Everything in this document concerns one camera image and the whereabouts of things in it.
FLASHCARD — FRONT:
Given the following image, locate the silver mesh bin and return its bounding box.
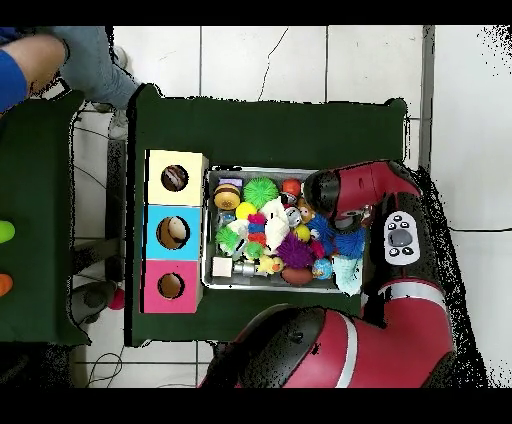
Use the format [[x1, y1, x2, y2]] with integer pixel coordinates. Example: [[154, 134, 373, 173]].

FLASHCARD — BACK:
[[201, 165, 366, 296]]

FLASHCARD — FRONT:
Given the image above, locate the black cable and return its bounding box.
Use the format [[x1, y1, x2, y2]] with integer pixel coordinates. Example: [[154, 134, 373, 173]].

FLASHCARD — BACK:
[[447, 226, 512, 234]]

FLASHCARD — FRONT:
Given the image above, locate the wooden burger toy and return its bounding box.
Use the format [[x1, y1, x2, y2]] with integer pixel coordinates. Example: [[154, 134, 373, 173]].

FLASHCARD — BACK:
[[212, 183, 242, 212]]

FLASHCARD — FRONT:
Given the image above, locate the multicoloured patterned cloth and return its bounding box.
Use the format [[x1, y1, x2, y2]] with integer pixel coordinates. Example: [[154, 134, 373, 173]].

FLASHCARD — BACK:
[[161, 164, 189, 192]]

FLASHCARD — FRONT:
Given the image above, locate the person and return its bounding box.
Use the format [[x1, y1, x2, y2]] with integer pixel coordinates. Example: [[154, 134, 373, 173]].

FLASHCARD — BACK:
[[0, 25, 141, 141]]

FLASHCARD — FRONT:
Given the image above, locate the large green spiky ball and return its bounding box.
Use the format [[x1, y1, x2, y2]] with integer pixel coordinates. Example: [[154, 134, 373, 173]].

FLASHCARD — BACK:
[[242, 176, 280, 211]]

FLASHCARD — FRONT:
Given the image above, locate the mint green knitted cloth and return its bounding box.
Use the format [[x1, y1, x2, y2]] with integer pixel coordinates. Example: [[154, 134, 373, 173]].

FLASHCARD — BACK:
[[331, 255, 364, 298]]

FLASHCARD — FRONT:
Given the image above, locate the cream knitted cloth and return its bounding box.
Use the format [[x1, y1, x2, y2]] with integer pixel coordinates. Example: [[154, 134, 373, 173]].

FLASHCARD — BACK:
[[259, 196, 291, 253]]

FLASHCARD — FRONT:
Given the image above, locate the multicoloured spiky caterpillar toy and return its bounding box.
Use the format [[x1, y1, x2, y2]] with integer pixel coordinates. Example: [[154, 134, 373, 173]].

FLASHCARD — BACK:
[[244, 213, 268, 261]]

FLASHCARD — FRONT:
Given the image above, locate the purple spiky ball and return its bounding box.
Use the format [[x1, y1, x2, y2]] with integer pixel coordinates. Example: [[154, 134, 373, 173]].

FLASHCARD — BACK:
[[275, 233, 315, 270]]

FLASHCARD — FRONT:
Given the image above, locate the wooden box with three holes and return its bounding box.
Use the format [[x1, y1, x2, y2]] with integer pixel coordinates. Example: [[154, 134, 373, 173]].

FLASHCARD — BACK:
[[141, 149, 210, 315]]

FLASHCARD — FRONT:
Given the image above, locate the large blue spiky ball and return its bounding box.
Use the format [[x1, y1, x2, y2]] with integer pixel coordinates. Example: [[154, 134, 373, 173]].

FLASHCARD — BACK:
[[333, 227, 367, 259]]

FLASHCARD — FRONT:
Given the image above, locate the grey emergency stop red button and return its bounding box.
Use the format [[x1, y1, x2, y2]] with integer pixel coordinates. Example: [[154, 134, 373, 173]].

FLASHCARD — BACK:
[[69, 279, 126, 327]]

